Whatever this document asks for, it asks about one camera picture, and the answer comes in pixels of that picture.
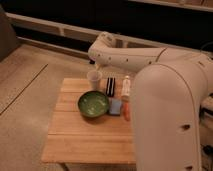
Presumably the green ceramic bowl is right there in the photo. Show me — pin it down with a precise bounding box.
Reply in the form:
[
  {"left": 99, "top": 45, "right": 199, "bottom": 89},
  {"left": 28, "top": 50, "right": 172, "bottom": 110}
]
[{"left": 78, "top": 91, "right": 110, "bottom": 118}]

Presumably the white ceramic cup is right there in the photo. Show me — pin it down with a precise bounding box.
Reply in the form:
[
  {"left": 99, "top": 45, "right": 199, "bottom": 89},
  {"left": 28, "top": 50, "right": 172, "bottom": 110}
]
[{"left": 87, "top": 70, "right": 102, "bottom": 90}]

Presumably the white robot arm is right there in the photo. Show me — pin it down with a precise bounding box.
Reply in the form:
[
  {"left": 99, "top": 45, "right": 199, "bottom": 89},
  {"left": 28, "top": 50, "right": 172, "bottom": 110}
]
[{"left": 88, "top": 32, "right": 213, "bottom": 171}]

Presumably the orange carrot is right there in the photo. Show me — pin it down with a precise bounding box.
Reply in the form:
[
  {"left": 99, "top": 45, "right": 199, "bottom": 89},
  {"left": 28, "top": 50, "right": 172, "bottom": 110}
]
[{"left": 123, "top": 102, "right": 130, "bottom": 121}]

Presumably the white shelf rail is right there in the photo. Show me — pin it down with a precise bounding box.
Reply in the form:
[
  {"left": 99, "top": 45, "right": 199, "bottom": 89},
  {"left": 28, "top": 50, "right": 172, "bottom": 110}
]
[{"left": 6, "top": 12, "right": 180, "bottom": 49}]

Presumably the blue sponge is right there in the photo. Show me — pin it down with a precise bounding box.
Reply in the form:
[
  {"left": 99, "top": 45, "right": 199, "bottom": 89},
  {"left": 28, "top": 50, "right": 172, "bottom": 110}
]
[{"left": 109, "top": 98, "right": 122, "bottom": 115}]

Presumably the wooden table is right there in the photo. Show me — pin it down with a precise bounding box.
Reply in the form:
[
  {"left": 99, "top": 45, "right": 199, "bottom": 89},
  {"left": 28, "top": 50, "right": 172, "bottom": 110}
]
[{"left": 41, "top": 78, "right": 136, "bottom": 165}]

